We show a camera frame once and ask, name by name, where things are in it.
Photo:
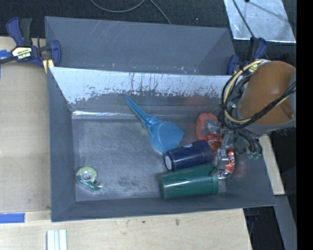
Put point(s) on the blue plastic funnel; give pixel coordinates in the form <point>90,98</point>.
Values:
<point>163,135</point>

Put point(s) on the grey metal bin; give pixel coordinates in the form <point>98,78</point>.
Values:
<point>114,150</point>

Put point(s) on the dark blue plastic cup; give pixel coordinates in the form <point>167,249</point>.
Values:
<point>189,155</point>

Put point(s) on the dark green plastic cup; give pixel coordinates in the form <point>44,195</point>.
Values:
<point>189,182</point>

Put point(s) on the orange foil packet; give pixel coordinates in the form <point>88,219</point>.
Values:
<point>201,122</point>

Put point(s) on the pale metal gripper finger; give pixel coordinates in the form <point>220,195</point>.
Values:
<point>222,156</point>

